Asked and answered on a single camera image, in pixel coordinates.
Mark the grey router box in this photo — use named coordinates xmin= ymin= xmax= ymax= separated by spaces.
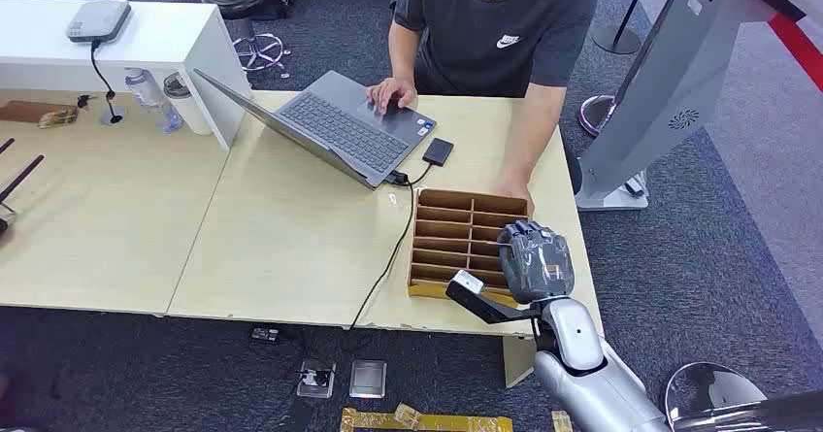
xmin=65 ymin=0 xmax=132 ymax=45

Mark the grey open laptop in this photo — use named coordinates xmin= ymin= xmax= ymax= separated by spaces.
xmin=192 ymin=68 xmax=439 ymax=190

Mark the person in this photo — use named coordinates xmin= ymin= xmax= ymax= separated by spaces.
xmin=367 ymin=0 xmax=601 ymax=216

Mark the black round stool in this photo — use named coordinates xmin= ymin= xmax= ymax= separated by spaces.
xmin=199 ymin=0 xmax=292 ymax=74

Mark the black router cable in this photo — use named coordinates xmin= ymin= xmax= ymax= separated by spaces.
xmin=88 ymin=39 xmax=124 ymax=125

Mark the open floor socket box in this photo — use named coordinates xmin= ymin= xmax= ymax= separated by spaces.
xmin=296 ymin=358 xmax=338 ymax=399

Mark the black external drive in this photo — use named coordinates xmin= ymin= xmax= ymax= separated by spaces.
xmin=422 ymin=137 xmax=455 ymax=167

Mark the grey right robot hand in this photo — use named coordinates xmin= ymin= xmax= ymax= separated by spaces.
xmin=496 ymin=219 xmax=576 ymax=306

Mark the silver floor socket plate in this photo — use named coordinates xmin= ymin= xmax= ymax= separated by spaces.
xmin=348 ymin=359 xmax=388 ymax=400

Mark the grey kiosk stand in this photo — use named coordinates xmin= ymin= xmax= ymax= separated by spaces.
xmin=574 ymin=0 xmax=807 ymax=213

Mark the black stanchion pole with base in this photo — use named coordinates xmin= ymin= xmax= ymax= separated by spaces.
xmin=591 ymin=0 xmax=656 ymax=56

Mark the person's left hand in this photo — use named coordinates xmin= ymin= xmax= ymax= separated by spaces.
xmin=493 ymin=177 xmax=536 ymax=218

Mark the black antenna rod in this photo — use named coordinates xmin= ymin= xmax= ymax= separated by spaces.
xmin=0 ymin=153 xmax=46 ymax=204

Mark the person's right hand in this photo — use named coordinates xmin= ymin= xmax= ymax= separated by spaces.
xmin=367 ymin=77 xmax=419 ymax=116

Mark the chrome round stanchion base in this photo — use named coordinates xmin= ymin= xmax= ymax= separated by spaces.
xmin=576 ymin=94 xmax=617 ymax=139

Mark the yellow floor tape strip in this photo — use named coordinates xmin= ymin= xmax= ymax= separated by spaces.
xmin=340 ymin=404 xmax=514 ymax=432

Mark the brown wooden board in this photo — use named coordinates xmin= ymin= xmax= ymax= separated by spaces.
xmin=0 ymin=99 xmax=80 ymax=129

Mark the white raised counter shelf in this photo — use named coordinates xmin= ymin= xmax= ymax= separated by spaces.
xmin=0 ymin=0 xmax=253 ymax=151

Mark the black laptop cable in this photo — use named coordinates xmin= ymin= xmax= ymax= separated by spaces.
xmin=348 ymin=162 xmax=436 ymax=332

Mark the clear plastic water bottle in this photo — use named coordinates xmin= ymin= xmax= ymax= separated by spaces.
xmin=123 ymin=67 xmax=184 ymax=135

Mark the white cup with lid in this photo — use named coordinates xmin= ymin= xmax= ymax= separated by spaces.
xmin=161 ymin=72 xmax=214 ymax=137

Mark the wooden slotted card box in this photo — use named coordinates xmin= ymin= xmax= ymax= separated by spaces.
xmin=407 ymin=187 xmax=531 ymax=308

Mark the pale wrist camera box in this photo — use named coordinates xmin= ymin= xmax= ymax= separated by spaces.
xmin=452 ymin=270 xmax=484 ymax=296

